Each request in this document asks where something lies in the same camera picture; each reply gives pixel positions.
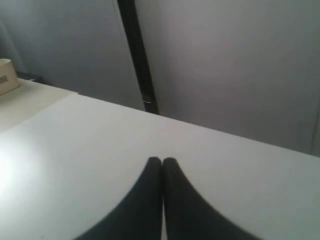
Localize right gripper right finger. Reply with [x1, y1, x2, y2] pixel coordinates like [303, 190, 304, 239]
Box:
[163, 157, 240, 240]

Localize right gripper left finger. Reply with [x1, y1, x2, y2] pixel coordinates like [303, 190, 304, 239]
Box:
[77, 157, 163, 240]

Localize white cabinet doors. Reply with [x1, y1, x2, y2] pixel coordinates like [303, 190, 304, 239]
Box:
[0, 0, 320, 156]

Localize beige side table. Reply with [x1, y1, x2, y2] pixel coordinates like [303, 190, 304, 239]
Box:
[0, 78, 74, 134]

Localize beige box with pattern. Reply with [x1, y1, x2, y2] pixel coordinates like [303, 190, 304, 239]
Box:
[0, 58, 21, 95]

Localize black vertical post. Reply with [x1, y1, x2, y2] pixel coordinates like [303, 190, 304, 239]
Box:
[117, 0, 159, 115]

